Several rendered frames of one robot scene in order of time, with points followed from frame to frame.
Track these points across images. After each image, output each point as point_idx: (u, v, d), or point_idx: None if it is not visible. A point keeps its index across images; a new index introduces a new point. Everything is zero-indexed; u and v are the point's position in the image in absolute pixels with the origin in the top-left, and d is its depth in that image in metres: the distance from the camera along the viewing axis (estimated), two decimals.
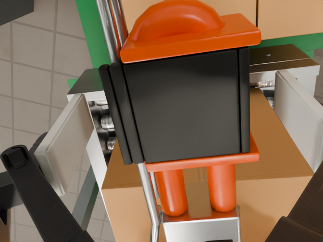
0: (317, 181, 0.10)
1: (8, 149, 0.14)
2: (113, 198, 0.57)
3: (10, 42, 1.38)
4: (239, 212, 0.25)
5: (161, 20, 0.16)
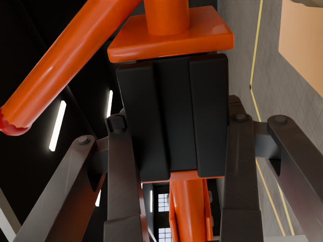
0: (231, 167, 0.12)
1: (113, 115, 0.15)
2: None
3: None
4: None
5: None
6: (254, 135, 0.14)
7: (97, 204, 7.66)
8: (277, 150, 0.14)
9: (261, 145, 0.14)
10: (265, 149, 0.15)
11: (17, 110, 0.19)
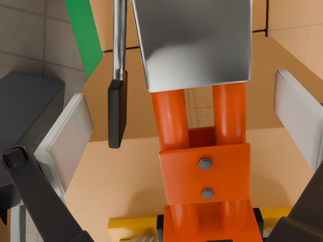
0: (317, 181, 0.10)
1: (8, 149, 0.14)
2: None
3: None
4: None
5: None
6: None
7: None
8: None
9: None
10: None
11: None
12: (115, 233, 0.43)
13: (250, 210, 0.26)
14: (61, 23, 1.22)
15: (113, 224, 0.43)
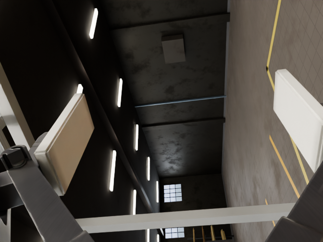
0: (317, 181, 0.10)
1: (8, 149, 0.14)
2: None
3: None
4: None
5: None
6: None
7: (111, 189, 7.76)
8: None
9: None
10: None
11: None
12: None
13: None
14: None
15: None
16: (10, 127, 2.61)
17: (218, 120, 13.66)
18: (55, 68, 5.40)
